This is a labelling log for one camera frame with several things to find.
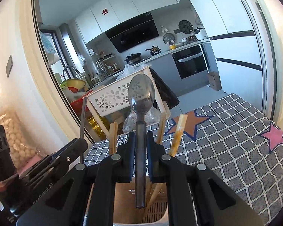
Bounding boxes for dark metal utensil handle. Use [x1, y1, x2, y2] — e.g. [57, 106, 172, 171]
[79, 97, 87, 163]

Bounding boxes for dark metal spoon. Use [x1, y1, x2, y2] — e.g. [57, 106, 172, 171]
[128, 74, 155, 209]

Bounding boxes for pink box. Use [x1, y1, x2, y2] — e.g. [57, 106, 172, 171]
[18, 155, 49, 178]

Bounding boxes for bag of white balls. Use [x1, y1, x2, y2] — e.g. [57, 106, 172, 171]
[0, 112, 38, 170]

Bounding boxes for ridged bamboo chopstick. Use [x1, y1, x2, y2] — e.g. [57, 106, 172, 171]
[156, 112, 167, 144]

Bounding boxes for white plastic utensil holder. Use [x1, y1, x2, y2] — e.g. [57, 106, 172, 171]
[83, 180, 172, 226]

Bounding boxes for orange star sticker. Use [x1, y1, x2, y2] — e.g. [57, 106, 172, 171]
[164, 110, 213, 140]

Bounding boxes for orange tipped chopstick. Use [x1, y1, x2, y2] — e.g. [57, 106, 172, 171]
[168, 114, 188, 157]

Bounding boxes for clear plastic bag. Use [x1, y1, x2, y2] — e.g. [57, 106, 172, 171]
[122, 108, 161, 133]

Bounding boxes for white floral plastic basket rack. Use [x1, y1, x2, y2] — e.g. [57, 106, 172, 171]
[85, 64, 172, 135]

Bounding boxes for grey checkered tablecloth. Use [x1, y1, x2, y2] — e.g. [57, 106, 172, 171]
[83, 94, 283, 225]

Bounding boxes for green yellow bowl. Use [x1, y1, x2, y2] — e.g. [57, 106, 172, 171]
[60, 79, 86, 93]

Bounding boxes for cardboard box on floor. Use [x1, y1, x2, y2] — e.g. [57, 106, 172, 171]
[208, 71, 222, 91]

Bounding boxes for black cooking pot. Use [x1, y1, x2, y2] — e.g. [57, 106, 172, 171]
[125, 53, 144, 65]

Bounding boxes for black built-in oven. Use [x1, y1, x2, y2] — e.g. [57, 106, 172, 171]
[172, 44, 210, 80]

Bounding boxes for pink star sticker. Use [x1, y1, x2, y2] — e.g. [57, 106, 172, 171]
[259, 121, 283, 153]

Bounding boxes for black range hood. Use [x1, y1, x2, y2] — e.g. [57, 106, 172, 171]
[105, 12, 159, 53]

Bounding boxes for white refrigerator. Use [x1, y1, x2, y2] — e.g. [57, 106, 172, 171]
[190, 0, 263, 109]

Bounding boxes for light switch plate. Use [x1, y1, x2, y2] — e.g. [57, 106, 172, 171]
[5, 55, 14, 78]

